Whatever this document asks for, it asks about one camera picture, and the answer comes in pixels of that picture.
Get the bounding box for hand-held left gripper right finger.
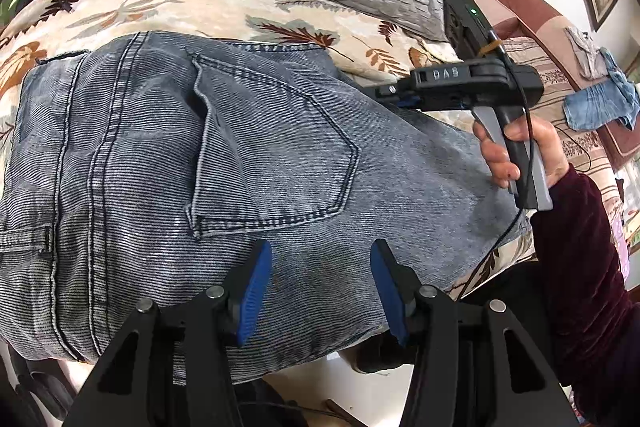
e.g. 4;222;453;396
369;238;581;427

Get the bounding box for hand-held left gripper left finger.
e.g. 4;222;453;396
62;239;273;427

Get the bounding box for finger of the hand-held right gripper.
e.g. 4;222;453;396
376;82;422;108

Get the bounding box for blue denim pants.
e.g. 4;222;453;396
0;31;531;385

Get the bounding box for person's right hand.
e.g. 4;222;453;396
472;114;571;190

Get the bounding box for grey cloth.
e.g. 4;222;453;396
565;27;608;80

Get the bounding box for light blue denim garment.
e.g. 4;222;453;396
563;48;640;131

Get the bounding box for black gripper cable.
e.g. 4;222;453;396
457;27;538;300

